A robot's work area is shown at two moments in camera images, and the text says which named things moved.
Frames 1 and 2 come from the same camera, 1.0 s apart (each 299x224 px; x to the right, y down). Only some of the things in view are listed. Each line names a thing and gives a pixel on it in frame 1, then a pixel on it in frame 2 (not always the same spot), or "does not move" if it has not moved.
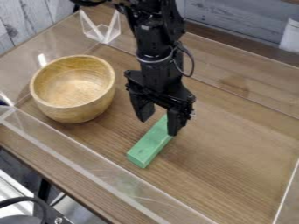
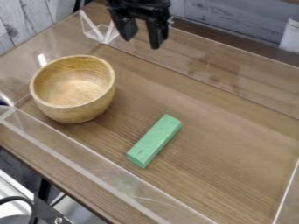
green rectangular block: x=150 y=144 does not move
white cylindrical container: x=289 y=42 does not move
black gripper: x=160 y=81 -> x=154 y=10
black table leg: x=45 y=190 does not move
